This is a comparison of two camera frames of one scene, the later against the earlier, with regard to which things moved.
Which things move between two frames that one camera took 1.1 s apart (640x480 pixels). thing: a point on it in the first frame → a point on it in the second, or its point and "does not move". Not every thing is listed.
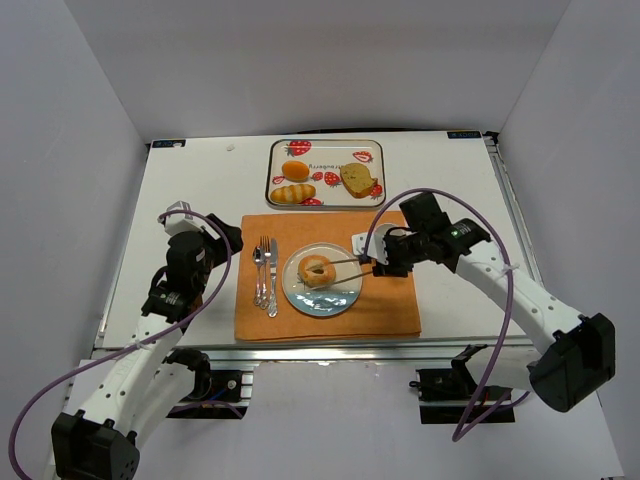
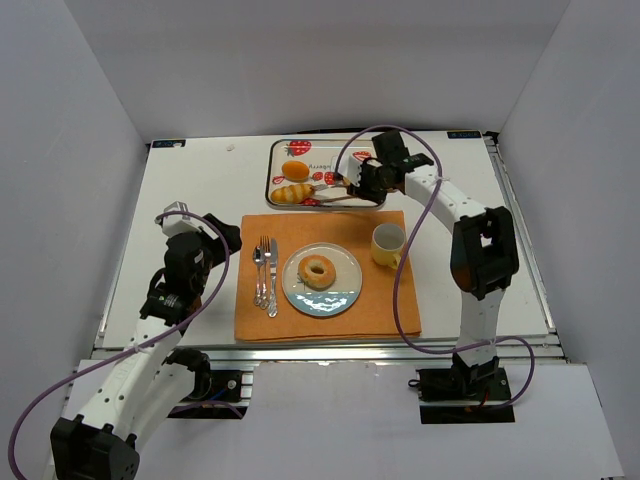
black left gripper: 226,237 does not move
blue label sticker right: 464,134 does not move
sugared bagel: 316,270 does not move
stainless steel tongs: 365,260 → 325,187
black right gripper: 388,257 → 366,186
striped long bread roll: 292,194 does not move
